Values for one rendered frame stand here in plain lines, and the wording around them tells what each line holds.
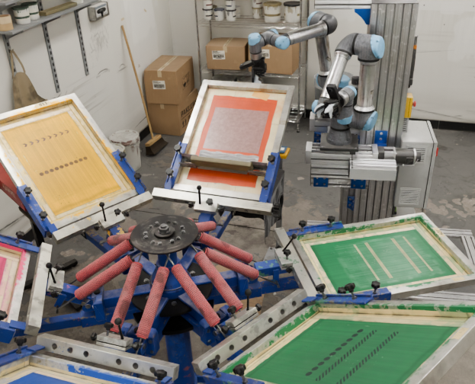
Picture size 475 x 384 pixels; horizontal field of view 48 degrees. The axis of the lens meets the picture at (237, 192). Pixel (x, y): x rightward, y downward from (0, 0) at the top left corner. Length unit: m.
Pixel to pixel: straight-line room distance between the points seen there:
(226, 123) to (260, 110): 0.22
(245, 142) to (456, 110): 3.97
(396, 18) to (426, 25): 3.22
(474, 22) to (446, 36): 0.30
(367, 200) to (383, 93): 0.74
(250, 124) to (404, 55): 0.96
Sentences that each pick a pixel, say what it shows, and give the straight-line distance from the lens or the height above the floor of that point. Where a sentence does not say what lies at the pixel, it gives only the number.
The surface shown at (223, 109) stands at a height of 1.43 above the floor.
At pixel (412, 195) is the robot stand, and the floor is 0.86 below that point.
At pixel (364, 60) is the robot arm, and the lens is 3.02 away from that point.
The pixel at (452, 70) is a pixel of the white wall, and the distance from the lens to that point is 6.56.
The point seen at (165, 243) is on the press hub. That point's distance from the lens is 2.32.
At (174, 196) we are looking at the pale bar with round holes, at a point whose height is 1.15.
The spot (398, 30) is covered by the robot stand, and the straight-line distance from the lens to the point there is 3.23.
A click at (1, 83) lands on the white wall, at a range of 4.51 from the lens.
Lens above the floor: 2.65
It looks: 30 degrees down
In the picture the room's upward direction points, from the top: 2 degrees counter-clockwise
